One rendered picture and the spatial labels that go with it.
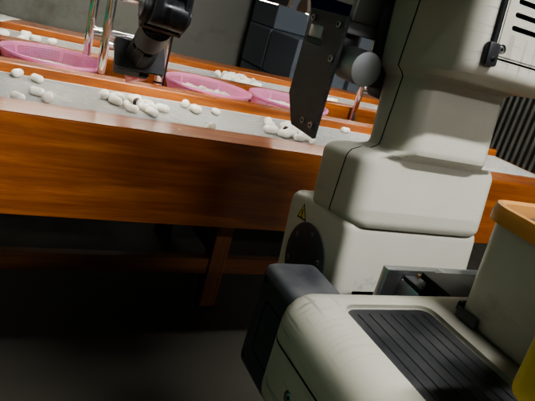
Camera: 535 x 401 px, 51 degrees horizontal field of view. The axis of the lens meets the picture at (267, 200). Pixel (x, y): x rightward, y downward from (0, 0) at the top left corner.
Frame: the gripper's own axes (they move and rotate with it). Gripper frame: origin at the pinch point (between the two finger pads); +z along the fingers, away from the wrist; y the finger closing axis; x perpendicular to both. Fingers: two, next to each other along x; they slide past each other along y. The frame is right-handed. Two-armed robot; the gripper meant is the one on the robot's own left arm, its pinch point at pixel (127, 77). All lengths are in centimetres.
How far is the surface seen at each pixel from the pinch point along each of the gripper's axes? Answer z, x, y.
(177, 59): 70, -53, -37
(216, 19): 190, -171, -111
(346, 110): 43, -30, -94
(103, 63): 20.2, -14.8, 0.8
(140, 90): 18.4, -8.1, -8.2
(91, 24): 34.3, -35.2, 1.1
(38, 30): 70, -53, 11
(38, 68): 17.8, -8.6, 15.9
